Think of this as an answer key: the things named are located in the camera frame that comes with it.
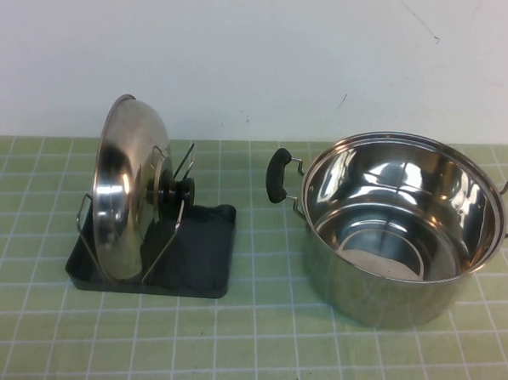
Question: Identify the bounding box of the stainless steel pot lid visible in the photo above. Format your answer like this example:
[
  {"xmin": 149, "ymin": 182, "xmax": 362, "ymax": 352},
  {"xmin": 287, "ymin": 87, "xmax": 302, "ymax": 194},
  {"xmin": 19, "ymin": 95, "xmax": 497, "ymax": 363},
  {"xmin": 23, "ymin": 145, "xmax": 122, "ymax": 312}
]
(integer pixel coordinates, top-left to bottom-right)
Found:
[{"xmin": 86, "ymin": 92, "xmax": 201, "ymax": 288}]

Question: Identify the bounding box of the stainless steel cooking pot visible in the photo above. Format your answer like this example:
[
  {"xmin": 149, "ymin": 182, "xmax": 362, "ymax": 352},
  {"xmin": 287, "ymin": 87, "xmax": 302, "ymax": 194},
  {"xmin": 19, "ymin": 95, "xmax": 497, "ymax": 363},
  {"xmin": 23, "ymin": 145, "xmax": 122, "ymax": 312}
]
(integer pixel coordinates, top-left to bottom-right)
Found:
[{"xmin": 258, "ymin": 124, "xmax": 508, "ymax": 337}]

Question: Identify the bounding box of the green checkered tablecloth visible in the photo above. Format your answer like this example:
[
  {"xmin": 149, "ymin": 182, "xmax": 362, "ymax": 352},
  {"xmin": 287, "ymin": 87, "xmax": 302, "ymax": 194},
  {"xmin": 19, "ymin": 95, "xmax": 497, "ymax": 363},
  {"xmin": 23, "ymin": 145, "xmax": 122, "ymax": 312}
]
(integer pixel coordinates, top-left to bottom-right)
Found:
[{"xmin": 0, "ymin": 119, "xmax": 508, "ymax": 380}]

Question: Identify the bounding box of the wire lid rack dark tray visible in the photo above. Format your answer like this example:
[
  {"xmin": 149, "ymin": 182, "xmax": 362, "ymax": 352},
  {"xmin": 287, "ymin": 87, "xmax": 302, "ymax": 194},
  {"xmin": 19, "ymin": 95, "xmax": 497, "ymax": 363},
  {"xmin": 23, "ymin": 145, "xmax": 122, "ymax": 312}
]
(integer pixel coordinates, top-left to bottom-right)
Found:
[{"xmin": 63, "ymin": 136, "xmax": 243, "ymax": 301}]

